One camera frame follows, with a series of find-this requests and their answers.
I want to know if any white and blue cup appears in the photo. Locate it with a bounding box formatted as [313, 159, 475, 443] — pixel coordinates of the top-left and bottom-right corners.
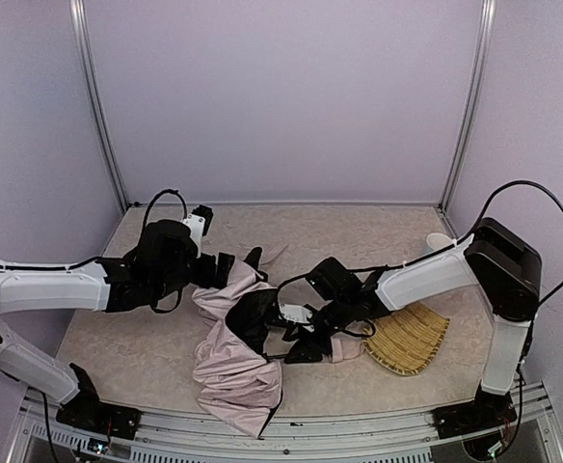
[423, 232, 456, 256]

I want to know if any left aluminium corner post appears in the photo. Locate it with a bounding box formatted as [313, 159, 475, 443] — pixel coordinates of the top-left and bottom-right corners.
[69, 0, 129, 213]

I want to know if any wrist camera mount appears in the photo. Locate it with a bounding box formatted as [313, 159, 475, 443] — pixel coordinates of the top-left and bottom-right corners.
[182, 204, 214, 257]
[279, 304, 312, 325]

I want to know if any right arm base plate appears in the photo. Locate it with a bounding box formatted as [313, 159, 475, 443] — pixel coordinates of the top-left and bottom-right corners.
[433, 402, 518, 439]

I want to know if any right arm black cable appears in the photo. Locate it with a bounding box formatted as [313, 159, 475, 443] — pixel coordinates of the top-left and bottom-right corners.
[473, 179, 563, 310]

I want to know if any aluminium corner post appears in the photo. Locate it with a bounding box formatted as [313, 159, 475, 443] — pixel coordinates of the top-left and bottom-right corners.
[69, 0, 129, 213]
[439, 0, 496, 215]

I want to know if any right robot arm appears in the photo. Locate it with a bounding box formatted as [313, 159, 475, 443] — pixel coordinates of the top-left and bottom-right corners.
[284, 218, 542, 424]

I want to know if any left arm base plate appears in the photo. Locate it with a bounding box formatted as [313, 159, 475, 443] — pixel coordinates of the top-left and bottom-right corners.
[56, 402, 142, 440]

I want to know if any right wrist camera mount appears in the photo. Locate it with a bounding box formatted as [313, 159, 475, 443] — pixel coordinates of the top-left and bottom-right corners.
[279, 304, 312, 325]

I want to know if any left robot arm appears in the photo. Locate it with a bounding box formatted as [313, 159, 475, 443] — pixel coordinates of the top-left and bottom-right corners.
[0, 214, 235, 433]

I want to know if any pink and black folding umbrella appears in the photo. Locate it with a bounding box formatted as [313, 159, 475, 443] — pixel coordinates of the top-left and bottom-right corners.
[190, 243, 363, 441]

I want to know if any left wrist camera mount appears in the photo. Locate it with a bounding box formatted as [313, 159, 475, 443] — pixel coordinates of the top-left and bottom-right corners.
[182, 204, 214, 257]

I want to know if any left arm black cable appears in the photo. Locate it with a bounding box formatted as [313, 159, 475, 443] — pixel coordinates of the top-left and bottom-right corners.
[144, 189, 189, 232]

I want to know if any woven bamboo tray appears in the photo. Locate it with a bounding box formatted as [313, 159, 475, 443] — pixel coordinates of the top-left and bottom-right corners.
[362, 302, 450, 376]

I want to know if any right aluminium corner post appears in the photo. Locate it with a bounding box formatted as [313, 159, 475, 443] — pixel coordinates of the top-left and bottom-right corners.
[439, 0, 496, 215]

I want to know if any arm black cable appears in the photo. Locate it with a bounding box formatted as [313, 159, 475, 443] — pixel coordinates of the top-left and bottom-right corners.
[473, 179, 563, 310]
[144, 189, 189, 232]

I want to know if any aluminium front rail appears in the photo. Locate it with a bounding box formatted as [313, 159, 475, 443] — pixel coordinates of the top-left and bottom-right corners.
[9, 380, 563, 463]

